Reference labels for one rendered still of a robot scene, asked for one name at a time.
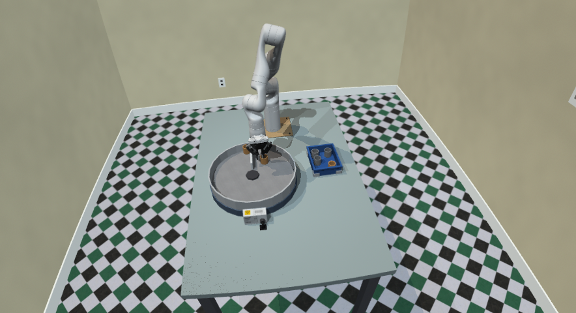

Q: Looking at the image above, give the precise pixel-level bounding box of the blue crate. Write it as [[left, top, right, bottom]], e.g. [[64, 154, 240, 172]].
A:
[[306, 143, 343, 177]]

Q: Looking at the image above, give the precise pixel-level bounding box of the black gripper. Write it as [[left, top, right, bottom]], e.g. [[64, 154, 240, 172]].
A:
[[246, 142, 272, 161]]

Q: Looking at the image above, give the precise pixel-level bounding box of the grey round turntable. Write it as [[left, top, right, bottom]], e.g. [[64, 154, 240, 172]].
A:
[[208, 142, 297, 230]]

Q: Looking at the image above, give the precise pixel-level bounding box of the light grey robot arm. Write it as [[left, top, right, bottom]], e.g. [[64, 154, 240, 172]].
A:
[[242, 23, 286, 144]]

